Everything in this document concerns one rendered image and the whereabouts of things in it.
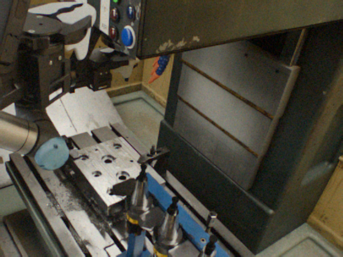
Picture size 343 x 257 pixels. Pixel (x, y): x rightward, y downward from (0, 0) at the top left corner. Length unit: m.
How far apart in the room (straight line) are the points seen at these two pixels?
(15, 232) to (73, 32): 1.13
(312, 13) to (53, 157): 0.66
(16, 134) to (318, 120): 0.88
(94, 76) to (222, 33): 0.37
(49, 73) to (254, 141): 1.03
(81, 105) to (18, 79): 1.68
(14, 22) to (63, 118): 1.65
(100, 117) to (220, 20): 1.42
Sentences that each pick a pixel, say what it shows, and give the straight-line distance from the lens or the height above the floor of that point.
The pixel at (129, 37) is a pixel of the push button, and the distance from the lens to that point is 0.61.
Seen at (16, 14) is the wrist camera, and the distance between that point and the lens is 0.36.
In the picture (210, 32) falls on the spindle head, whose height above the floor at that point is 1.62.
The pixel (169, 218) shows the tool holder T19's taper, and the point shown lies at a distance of 0.76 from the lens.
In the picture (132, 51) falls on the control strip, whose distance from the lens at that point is 0.62.
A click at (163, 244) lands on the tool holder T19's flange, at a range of 0.80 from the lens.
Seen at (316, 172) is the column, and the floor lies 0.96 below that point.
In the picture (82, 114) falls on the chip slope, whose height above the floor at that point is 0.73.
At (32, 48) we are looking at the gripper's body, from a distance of 0.37.
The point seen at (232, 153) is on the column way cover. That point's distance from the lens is 1.44.
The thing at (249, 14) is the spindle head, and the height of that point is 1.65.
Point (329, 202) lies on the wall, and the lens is 1.77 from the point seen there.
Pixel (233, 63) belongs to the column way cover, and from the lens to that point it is 1.32.
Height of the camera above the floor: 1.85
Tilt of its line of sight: 36 degrees down
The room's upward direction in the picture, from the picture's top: 7 degrees clockwise
